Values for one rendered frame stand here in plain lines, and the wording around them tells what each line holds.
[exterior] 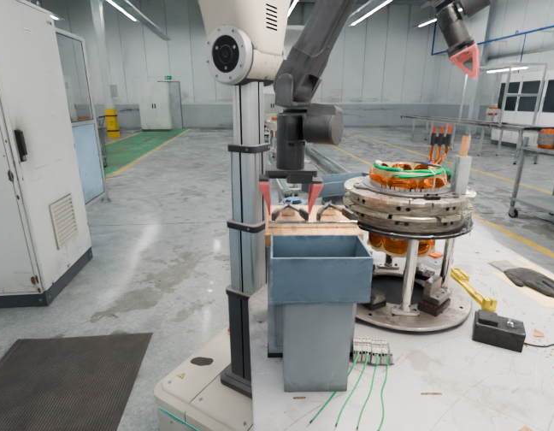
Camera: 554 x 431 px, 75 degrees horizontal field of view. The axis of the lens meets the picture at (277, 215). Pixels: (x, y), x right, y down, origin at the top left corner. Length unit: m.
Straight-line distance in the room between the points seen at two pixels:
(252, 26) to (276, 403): 0.90
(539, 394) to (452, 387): 0.16
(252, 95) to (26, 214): 1.89
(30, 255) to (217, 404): 1.71
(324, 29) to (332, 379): 0.63
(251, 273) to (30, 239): 1.78
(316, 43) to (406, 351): 0.66
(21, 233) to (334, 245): 2.28
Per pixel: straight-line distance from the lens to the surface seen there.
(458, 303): 1.08
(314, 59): 0.69
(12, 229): 2.74
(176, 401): 1.55
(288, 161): 0.70
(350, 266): 0.61
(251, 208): 1.16
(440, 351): 0.92
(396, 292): 1.12
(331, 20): 0.70
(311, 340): 0.69
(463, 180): 0.96
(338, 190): 1.16
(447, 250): 1.07
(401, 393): 0.80
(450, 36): 1.20
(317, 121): 0.67
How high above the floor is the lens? 1.31
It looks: 18 degrees down
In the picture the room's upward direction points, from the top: straight up
